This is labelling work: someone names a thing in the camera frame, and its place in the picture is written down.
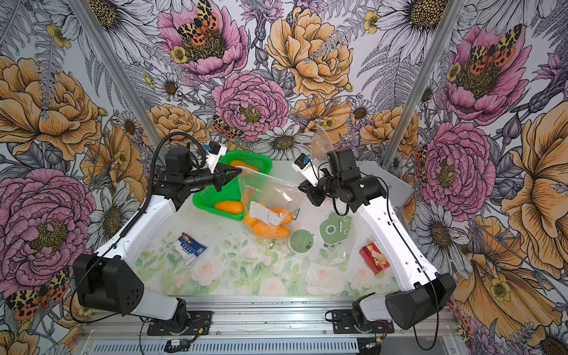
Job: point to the red small packet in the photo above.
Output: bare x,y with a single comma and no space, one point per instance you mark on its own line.
375,260

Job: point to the clear zip-top bag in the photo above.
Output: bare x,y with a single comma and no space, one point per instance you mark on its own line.
321,144
317,233

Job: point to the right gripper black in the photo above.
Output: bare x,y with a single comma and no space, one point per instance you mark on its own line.
312,191

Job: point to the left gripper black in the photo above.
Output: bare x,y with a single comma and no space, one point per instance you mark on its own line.
222,172

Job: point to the blue white small packet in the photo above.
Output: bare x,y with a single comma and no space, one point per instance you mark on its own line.
189,248

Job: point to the green plastic basket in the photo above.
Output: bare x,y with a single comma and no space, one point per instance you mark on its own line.
207,199

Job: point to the orange mango bottom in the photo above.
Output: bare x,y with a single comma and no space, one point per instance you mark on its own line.
230,207

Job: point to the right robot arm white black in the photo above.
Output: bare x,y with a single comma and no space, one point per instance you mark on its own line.
423,290

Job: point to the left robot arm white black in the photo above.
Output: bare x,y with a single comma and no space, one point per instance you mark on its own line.
106,280

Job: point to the small green circuit board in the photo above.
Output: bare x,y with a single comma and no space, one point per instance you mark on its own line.
176,345

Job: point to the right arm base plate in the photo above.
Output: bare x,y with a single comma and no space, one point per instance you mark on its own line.
346,321

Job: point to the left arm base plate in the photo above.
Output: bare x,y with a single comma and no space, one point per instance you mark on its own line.
188,325

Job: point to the silver metal case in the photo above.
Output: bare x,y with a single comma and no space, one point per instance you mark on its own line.
400,192

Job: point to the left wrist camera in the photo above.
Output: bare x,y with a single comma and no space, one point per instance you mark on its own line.
214,152

